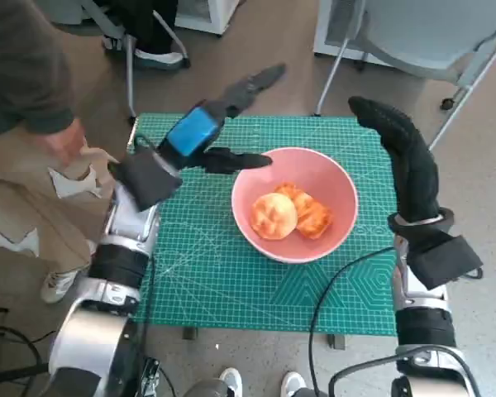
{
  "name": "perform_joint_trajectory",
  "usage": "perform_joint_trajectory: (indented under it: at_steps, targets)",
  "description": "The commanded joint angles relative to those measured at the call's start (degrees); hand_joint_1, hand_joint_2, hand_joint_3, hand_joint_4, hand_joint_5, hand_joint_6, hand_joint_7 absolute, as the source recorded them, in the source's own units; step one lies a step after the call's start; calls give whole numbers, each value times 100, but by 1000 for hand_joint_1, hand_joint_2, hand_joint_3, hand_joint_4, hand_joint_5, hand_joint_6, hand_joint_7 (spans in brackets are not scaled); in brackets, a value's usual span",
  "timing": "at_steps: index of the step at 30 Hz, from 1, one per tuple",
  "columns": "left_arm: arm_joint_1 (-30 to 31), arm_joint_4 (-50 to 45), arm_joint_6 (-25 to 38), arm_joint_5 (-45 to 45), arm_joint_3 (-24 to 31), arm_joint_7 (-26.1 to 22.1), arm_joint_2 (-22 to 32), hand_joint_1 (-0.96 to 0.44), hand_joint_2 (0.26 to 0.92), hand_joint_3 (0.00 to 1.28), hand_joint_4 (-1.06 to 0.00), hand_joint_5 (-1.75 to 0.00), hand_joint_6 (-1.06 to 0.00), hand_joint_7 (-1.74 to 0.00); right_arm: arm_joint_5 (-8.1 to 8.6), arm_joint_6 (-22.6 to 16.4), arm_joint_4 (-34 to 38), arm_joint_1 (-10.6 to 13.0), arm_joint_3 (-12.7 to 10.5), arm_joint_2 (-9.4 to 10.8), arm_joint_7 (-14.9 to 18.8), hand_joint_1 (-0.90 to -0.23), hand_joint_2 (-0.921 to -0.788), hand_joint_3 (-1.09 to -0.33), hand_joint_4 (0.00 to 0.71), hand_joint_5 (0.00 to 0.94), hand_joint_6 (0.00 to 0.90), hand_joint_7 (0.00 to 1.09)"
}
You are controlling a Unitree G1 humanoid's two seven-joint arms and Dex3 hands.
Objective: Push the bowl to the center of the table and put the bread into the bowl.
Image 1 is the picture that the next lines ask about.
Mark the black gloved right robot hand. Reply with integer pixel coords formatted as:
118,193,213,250
347,96,441,224

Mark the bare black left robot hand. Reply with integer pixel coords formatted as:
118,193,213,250
156,62,287,175

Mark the pink bowl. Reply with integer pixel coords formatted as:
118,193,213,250
231,147,360,265

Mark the rectangular braided toy bread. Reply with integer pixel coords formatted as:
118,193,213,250
272,181,334,241

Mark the round toy bread bun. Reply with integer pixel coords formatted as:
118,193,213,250
250,192,298,241

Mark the grey chair with seated person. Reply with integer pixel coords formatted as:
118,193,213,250
80,0,191,121

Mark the seated person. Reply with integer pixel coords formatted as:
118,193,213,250
93,0,185,69

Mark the white cabinet with mesh door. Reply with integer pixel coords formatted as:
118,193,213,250
175,0,241,38

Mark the grey mesh chair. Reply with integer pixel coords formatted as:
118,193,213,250
312,0,496,152

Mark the green cutting mat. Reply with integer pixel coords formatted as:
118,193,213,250
127,113,410,337

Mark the white cabinet with grille side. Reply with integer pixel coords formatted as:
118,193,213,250
312,0,398,67

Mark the standing person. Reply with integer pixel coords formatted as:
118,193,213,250
0,0,121,305

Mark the white shoe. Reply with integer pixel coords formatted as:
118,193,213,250
281,371,308,397
218,367,244,397

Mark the black device with metal clips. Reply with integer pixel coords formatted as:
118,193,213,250
142,357,163,397

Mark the long black stand leg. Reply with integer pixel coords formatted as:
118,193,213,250
0,361,50,384

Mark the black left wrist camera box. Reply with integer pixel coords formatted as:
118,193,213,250
113,146,183,212

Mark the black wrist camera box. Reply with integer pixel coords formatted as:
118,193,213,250
407,235,484,290
113,146,183,212

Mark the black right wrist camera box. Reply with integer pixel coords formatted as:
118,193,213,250
407,235,484,290

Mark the person's hand with ring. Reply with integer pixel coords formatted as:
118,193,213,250
45,118,88,166

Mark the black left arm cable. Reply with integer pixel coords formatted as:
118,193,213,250
130,132,160,397

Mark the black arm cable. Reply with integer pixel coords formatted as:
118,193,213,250
308,246,484,397
130,132,160,397

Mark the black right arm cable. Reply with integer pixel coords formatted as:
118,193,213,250
308,246,484,397

